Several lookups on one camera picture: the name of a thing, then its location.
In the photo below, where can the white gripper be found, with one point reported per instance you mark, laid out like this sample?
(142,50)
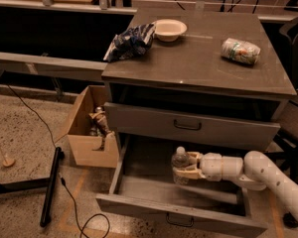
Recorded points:
(211,166)

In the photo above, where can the clear plastic water bottle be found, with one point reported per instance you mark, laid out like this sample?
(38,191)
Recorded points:
(179,160)

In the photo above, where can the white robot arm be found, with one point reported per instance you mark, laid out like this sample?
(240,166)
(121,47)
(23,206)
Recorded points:
(255,171)

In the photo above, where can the grey open lower drawer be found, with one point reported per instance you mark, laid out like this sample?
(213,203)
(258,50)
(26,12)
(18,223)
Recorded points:
(143,187)

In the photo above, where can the grey upper drawer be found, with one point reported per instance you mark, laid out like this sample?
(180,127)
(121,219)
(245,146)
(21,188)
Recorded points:
(186,127)

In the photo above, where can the grey drawer cabinet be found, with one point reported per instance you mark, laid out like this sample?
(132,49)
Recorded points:
(189,75)

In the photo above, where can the black office chair base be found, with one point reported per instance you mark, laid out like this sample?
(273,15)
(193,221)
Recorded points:
(288,153)

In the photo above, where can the crumpled items in box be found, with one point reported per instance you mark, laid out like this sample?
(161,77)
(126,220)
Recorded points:
(99,126)

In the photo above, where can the cardboard box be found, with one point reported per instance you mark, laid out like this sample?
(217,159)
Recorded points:
(89,146)

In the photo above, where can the white green snack can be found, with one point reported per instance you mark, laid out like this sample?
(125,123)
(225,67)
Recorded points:
(240,51)

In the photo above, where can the blue white chip bag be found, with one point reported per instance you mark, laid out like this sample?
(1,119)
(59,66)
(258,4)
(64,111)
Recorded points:
(134,42)

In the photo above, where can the white paper bowl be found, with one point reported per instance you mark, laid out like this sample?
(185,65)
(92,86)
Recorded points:
(168,30)

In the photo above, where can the black metal stand leg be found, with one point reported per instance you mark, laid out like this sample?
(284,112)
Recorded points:
(47,183)

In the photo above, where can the grey metal railing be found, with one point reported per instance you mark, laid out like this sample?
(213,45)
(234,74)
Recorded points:
(55,67)

